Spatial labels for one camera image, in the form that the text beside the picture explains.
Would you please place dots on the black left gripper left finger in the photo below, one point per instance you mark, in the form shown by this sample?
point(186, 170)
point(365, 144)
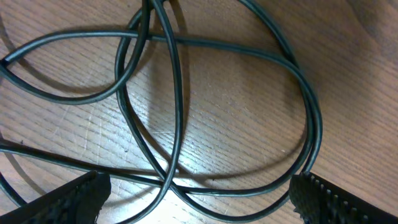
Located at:
point(78, 201)

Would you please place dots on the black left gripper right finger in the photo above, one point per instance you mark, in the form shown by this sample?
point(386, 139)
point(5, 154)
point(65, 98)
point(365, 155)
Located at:
point(318, 201)

